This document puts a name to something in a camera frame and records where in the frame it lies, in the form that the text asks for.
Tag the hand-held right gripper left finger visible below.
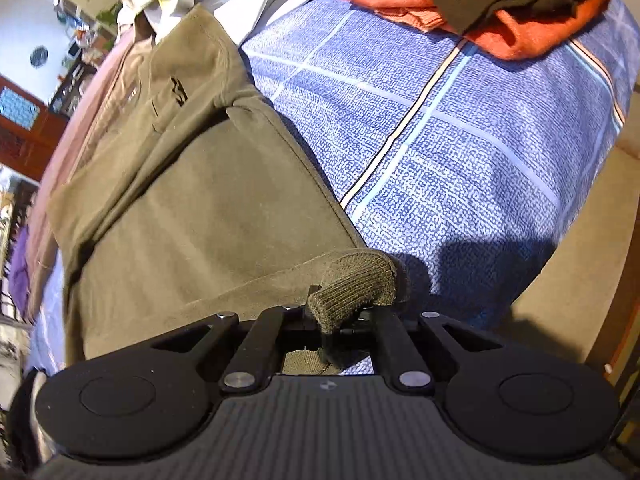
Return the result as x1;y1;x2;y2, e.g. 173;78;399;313
149;304;307;394

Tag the brown covered mattress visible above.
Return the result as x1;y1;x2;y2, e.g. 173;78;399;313
24;26;153;322

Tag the purple cloth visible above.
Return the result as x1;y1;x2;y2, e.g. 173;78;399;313
9;224;37;313

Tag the orange garment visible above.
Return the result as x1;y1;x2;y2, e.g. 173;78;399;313
339;0;615;62

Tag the red-brown wooden door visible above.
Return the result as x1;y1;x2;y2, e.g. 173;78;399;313
0;74;72;182

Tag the olive green garment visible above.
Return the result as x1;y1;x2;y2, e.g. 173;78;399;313
46;2;412;377

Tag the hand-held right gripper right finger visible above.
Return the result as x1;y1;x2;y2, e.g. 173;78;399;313
360;309;507;394

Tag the tan upholstered bed base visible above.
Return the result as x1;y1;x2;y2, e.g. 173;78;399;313
509;144;640;367

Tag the blue checked bedsheet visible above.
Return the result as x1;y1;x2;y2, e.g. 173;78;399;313
30;0;630;377

